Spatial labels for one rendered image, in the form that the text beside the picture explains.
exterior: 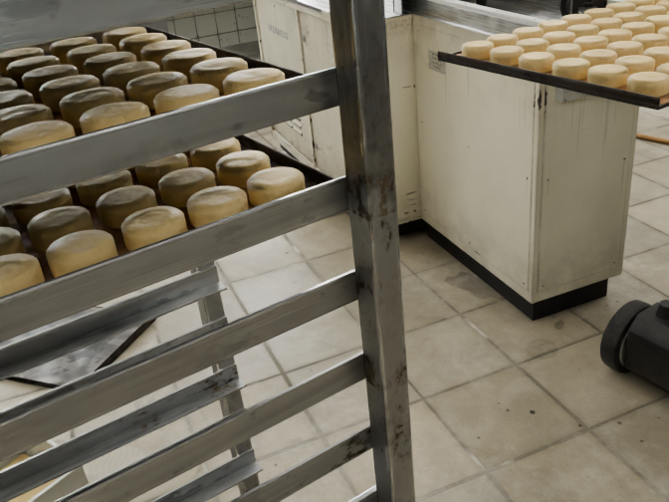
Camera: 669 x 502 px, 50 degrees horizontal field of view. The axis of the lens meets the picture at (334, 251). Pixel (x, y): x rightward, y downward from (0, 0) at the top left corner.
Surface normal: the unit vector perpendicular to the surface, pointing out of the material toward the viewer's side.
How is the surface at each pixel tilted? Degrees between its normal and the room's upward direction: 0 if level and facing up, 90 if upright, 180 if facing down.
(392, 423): 90
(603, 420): 0
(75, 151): 90
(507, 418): 0
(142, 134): 90
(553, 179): 90
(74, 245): 0
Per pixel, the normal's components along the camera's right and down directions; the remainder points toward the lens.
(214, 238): 0.55, 0.35
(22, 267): -0.10, -0.87
